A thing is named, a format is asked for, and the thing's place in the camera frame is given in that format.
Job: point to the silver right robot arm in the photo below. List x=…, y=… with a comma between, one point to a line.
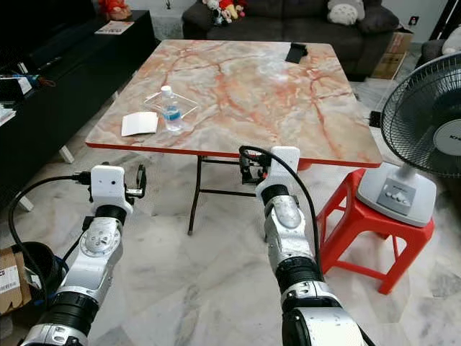
x=288, y=223

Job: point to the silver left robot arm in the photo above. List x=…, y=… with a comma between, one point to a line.
x=99, y=245

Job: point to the black rubbish bin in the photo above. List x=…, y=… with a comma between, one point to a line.
x=43, y=254

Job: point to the white paper sheet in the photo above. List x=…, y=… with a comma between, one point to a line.
x=139, y=124

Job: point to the clear plastic water bottle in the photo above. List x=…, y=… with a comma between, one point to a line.
x=171, y=112

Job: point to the clear plastic tray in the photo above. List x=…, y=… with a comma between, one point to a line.
x=189, y=105

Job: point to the black low cabinet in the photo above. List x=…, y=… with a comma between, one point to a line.
x=65, y=115

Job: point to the red plastic stool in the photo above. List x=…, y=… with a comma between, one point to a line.
x=360, y=216

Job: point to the white paper stack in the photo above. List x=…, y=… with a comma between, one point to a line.
x=6, y=114

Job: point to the black phone stand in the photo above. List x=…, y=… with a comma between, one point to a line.
x=296, y=52

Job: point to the black device with white label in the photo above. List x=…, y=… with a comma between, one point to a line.
x=24, y=85

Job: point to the dark grey long sofa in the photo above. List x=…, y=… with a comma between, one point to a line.
x=281, y=36

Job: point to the brown box with barcode label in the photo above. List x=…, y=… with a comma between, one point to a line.
x=11, y=299

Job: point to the black power adapter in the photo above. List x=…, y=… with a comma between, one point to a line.
x=375, y=119

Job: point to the black cage electric fan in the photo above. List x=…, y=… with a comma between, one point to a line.
x=400, y=198

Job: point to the red white magazine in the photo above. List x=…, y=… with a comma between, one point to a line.
x=114, y=27

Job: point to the white lace covered side table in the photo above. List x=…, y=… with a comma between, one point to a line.
x=167, y=25

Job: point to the red white doll plush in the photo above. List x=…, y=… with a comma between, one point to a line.
x=225, y=9

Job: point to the red dressed figurine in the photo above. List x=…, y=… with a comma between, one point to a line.
x=114, y=7

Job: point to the small dark ornament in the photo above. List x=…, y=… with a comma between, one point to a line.
x=168, y=6

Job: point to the tall brown cardboard box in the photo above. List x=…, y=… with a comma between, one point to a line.
x=392, y=56

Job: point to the grey round totoro plush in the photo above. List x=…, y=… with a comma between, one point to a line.
x=346, y=11

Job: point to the dark grey armchair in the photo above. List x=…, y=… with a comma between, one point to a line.
x=432, y=52

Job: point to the white grey long plush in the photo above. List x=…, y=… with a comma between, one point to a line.
x=452, y=42

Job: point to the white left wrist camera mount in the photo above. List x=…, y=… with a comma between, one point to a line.
x=112, y=186

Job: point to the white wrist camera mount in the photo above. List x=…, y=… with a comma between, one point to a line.
x=112, y=186
x=281, y=166

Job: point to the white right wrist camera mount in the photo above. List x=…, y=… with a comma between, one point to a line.
x=281, y=166

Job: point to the black metal table frame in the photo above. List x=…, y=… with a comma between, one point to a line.
x=197, y=191

